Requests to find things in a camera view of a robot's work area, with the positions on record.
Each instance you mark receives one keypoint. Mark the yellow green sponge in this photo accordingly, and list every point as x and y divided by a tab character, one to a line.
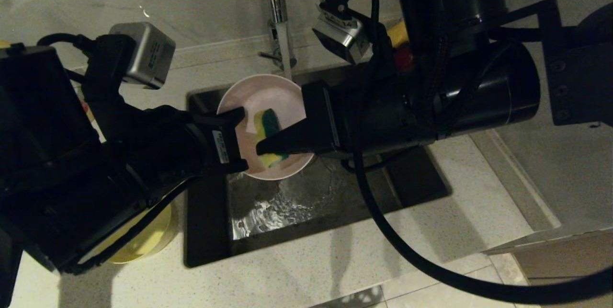
270	123

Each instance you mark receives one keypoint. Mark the pink plastic bowl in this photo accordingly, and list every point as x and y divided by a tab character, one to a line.
258	95

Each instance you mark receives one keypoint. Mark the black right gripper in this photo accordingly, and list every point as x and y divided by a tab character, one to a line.
364	116

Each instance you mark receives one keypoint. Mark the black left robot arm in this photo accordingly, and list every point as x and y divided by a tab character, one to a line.
57	154

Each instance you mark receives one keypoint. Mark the dark red apple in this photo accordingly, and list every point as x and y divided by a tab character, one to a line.
404	59

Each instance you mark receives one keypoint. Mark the yellow pear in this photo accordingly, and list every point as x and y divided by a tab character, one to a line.
398	32

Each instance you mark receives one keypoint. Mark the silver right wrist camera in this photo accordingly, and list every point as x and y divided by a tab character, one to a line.
342	30

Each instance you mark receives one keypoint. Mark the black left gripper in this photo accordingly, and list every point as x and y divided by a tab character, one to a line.
206	142

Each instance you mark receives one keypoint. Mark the stainless steel sink basin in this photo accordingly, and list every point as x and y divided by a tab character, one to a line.
412	178

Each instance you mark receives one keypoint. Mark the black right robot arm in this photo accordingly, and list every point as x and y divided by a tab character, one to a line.
479	59

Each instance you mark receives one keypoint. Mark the yellow plastic bowl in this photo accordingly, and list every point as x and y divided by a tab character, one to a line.
148	241

